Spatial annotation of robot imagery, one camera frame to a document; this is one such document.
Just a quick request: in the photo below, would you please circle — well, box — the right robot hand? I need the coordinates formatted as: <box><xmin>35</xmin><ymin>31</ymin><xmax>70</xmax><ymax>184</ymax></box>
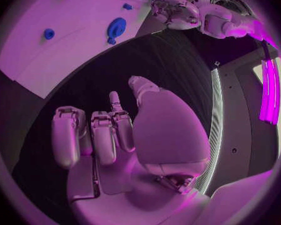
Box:
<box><xmin>51</xmin><ymin>75</ymin><xmax>212</xmax><ymax>225</ymax></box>

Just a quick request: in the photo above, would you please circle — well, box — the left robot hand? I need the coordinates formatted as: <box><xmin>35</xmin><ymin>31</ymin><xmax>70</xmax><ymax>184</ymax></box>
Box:
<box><xmin>150</xmin><ymin>0</ymin><xmax>201</xmax><ymax>30</ymax></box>

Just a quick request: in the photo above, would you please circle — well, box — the white task board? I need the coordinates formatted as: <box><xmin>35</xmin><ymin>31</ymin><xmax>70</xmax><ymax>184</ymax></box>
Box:
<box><xmin>0</xmin><ymin>0</ymin><xmax>173</xmax><ymax>100</ymax></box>

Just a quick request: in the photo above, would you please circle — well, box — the blue gear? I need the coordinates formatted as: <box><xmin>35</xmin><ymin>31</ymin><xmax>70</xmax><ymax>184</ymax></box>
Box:
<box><xmin>106</xmin><ymin>17</ymin><xmax>128</xmax><ymax>40</ymax></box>

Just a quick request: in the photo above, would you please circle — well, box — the glowing light bar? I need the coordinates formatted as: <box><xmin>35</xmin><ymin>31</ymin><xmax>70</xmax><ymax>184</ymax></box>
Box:
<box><xmin>259</xmin><ymin>57</ymin><xmax>280</xmax><ymax>126</ymax></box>

